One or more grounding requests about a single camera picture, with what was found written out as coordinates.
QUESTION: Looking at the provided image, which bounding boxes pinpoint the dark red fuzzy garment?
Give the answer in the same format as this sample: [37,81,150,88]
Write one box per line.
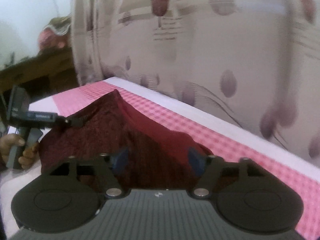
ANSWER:
[39,90,212,189]

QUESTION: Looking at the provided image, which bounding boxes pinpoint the person's left hand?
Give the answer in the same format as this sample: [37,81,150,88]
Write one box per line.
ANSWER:
[1,133,39,170]

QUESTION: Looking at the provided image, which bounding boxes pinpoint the brown wooden furniture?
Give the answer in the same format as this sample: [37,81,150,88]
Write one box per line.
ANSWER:
[1,48,79,102]

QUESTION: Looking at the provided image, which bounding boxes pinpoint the pink checked bed sheet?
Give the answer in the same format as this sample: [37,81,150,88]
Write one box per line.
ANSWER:
[0,76,320,240]

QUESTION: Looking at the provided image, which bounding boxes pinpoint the pink floral bag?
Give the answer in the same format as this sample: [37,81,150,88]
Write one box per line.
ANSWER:
[37,15,71,53]

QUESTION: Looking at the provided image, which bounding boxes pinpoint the beige leaf print curtain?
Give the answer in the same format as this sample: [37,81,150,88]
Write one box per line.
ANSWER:
[71,0,319,165]

